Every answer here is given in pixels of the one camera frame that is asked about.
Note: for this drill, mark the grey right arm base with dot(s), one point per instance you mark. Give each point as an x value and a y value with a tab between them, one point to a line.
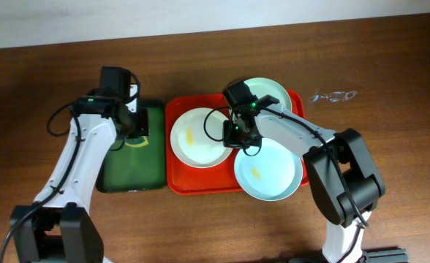
385	256

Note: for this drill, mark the red plastic tray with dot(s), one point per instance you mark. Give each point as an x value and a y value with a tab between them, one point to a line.
184	179

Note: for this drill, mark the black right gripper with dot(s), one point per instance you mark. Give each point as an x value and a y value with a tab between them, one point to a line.
234	139

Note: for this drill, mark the white plate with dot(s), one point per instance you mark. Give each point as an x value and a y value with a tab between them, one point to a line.
190	143

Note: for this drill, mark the green and yellow sponge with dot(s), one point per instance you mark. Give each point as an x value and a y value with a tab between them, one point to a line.
138	142

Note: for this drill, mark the green tray with black rim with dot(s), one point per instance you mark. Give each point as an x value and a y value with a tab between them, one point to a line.
137	169

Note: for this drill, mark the light green plate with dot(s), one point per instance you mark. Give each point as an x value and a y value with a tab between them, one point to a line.
261	86

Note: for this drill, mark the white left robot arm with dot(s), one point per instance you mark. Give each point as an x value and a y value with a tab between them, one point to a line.
57	226

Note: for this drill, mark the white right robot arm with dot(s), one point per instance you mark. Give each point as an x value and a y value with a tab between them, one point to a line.
343	177

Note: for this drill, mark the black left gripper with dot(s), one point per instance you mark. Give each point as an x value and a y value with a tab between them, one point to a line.
140	124

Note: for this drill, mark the light blue plate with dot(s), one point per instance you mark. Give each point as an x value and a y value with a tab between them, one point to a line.
268	173

